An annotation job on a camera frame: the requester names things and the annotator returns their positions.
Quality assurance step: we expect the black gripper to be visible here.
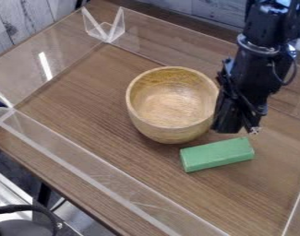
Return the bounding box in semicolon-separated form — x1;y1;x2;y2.
212;33;298;135

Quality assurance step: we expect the green rectangular block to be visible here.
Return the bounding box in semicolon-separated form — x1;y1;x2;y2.
180;137;255;172

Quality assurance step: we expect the brown wooden bowl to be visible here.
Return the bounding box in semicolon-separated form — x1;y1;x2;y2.
125;66;219;144

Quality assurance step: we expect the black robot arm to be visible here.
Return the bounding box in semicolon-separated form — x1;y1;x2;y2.
212;0;300;134

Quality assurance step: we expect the black table leg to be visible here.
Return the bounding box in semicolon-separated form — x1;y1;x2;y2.
38;183;53;207

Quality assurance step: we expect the clear acrylic corner bracket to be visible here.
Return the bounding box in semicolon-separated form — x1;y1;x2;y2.
82;7;125;43

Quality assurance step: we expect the clear acrylic front wall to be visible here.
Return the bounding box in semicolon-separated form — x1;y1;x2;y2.
0;101;229;236

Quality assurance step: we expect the grey metal base plate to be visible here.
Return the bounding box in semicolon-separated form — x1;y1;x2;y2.
55;213;85;236

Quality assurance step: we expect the black cable bottom left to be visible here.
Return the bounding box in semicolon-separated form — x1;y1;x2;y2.
0;204;59;236

